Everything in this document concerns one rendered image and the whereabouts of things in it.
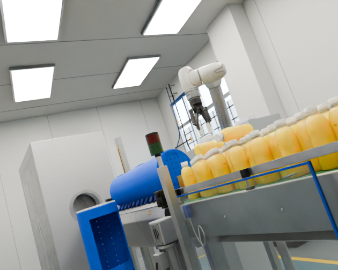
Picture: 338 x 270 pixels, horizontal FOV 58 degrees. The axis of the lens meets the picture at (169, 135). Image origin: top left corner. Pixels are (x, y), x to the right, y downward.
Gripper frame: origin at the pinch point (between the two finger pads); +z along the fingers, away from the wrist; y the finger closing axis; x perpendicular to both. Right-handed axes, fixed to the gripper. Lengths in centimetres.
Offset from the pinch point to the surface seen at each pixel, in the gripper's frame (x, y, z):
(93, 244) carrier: -70, 63, 46
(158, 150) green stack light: 23, 50, 9
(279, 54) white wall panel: -103, -272, -105
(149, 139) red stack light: 21, 52, 3
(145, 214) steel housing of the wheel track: -59, 26, 39
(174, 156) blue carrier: -24.1, 11.3, 8.4
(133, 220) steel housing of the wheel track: -79, 27, 42
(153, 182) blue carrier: -33.0, 26.7, 20.4
